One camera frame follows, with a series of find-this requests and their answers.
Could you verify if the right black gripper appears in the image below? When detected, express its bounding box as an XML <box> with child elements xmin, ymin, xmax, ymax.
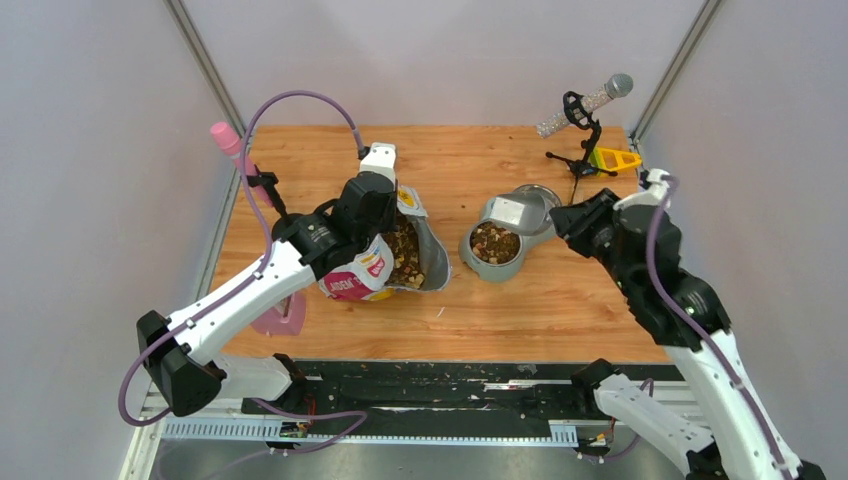
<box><xmin>547</xmin><ymin>187</ymin><xmax>635</xmax><ymax>295</ymax></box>

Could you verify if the pet food bag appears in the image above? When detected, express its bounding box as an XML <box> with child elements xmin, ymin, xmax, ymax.
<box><xmin>318</xmin><ymin>185</ymin><xmax>452</xmax><ymax>301</ymax></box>

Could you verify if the metal scoop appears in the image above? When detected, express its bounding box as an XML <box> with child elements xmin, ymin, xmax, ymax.
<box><xmin>486</xmin><ymin>193</ymin><xmax>551</xmax><ymax>236</ymax></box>

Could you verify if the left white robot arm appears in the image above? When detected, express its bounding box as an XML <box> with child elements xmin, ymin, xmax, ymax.
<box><xmin>137</xmin><ymin>171</ymin><xmax>397</xmax><ymax>417</ymax></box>

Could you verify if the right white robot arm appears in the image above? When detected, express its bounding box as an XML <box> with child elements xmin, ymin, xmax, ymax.
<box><xmin>550</xmin><ymin>190</ymin><xmax>824</xmax><ymax>479</ymax></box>

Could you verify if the grey double pet feeder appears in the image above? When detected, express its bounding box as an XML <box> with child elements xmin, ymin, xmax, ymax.
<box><xmin>459</xmin><ymin>184</ymin><xmax>562</xmax><ymax>283</ymax></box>

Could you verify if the rear steel bowl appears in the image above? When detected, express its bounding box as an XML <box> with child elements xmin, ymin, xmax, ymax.
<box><xmin>513</xmin><ymin>184</ymin><xmax>562</xmax><ymax>235</ymax></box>

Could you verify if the steel bowl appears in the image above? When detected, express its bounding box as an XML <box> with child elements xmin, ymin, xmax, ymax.
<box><xmin>513</xmin><ymin>184</ymin><xmax>562</xmax><ymax>235</ymax></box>
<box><xmin>469</xmin><ymin>221</ymin><xmax>521</xmax><ymax>265</ymax></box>

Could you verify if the yellow plastic triangle toy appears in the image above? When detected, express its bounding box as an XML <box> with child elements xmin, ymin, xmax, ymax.
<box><xmin>589</xmin><ymin>147</ymin><xmax>642</xmax><ymax>176</ymax></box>

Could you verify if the front steel bowl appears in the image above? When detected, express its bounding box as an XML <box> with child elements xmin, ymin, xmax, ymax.
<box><xmin>469</xmin><ymin>221</ymin><xmax>521</xmax><ymax>265</ymax></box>

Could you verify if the black tripod mic stand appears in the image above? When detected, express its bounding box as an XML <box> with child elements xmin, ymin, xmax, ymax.
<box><xmin>545</xmin><ymin>91</ymin><xmax>618</xmax><ymax>203</ymax></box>

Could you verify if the pink block holder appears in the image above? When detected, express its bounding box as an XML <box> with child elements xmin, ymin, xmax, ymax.
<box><xmin>251</xmin><ymin>292</ymin><xmax>306</xmax><ymax>337</ymax></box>

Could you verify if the glitter silver microphone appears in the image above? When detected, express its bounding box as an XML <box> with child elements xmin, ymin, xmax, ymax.
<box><xmin>536</xmin><ymin>73</ymin><xmax>634</xmax><ymax>138</ymax></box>

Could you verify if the pink microphone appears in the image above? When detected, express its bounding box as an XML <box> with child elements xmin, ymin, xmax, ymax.
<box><xmin>209</xmin><ymin>122</ymin><xmax>272</xmax><ymax>207</ymax></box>

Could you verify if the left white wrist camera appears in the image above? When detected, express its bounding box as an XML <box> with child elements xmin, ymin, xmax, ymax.
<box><xmin>359</xmin><ymin>142</ymin><xmax>397</xmax><ymax>184</ymax></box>

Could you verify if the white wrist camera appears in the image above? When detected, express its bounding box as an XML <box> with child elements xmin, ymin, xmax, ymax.
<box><xmin>613</xmin><ymin>168</ymin><xmax>679</xmax><ymax>211</ymax></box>
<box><xmin>359</xmin><ymin>142</ymin><xmax>397</xmax><ymax>184</ymax></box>

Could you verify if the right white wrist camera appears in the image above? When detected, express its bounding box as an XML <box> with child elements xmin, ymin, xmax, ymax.
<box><xmin>613</xmin><ymin>168</ymin><xmax>679</xmax><ymax>211</ymax></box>

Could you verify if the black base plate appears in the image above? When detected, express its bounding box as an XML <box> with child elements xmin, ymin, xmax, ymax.
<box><xmin>198</xmin><ymin>357</ymin><xmax>670</xmax><ymax>440</ymax></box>

